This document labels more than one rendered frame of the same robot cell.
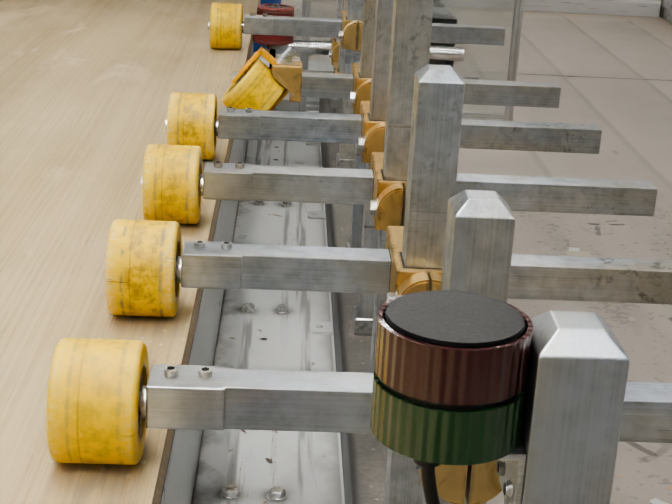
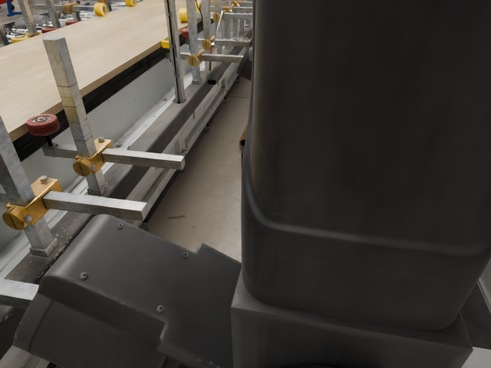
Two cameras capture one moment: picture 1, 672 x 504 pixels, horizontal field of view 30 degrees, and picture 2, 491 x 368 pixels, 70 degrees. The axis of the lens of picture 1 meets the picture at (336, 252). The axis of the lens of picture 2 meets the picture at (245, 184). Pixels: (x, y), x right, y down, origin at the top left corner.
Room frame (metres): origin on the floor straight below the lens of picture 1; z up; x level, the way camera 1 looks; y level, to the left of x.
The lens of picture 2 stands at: (-1.53, -0.79, 1.33)
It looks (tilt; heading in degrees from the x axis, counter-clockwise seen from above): 35 degrees down; 13
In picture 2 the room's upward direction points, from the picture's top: straight up
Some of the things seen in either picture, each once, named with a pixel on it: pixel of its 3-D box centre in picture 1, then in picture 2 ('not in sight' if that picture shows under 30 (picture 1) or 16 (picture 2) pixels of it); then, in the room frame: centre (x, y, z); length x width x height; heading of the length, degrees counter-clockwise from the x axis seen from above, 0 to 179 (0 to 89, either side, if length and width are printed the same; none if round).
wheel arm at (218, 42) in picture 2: not in sight; (222, 42); (0.49, -0.17, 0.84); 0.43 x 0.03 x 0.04; 93
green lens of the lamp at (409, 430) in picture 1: (447, 403); not in sight; (0.45, -0.05, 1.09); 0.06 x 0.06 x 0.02
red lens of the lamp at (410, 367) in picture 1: (452, 345); not in sight; (0.45, -0.05, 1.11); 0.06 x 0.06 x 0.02
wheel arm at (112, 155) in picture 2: not in sight; (112, 156); (-0.76, -0.20, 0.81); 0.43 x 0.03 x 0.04; 93
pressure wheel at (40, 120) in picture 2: not in sight; (47, 135); (-0.76, 0.00, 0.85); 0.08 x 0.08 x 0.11
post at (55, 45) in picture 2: not in sight; (80, 128); (-0.80, -0.15, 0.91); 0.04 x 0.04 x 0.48; 3
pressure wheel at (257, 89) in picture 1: (253, 92); not in sight; (1.73, 0.13, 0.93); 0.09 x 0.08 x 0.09; 93
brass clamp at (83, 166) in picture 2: not in sight; (93, 157); (-0.78, -0.15, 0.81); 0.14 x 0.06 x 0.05; 3
